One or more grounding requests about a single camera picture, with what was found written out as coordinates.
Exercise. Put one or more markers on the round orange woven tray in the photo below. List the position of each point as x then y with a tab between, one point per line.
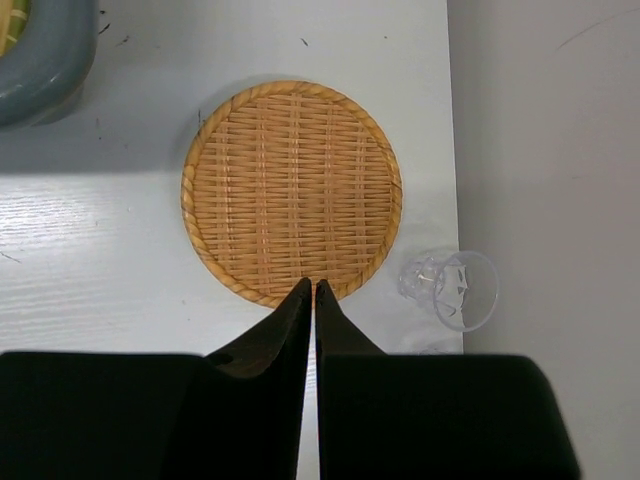
291	179

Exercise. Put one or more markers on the clear plastic cup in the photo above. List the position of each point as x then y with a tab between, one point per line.
460	288

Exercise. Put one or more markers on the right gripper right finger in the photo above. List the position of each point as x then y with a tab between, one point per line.
446	416

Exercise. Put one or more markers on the grey plastic bin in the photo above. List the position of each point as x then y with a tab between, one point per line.
42	77

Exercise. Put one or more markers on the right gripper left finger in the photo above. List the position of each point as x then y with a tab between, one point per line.
232	414

